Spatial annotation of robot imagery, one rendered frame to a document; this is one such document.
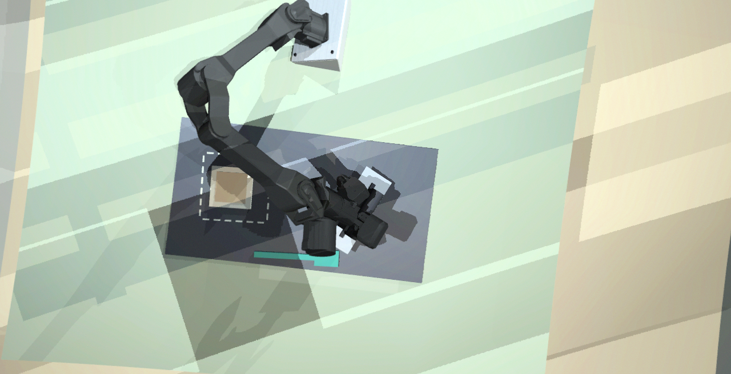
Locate white square tile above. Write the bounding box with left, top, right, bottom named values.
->
left=209, top=166, right=253, bottom=209

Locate teal flat trowel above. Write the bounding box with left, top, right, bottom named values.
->
left=254, top=250, right=339, bottom=267

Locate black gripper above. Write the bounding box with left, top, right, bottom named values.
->
left=332, top=195, right=388, bottom=249

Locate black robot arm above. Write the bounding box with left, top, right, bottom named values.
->
left=177, top=0, right=369, bottom=257

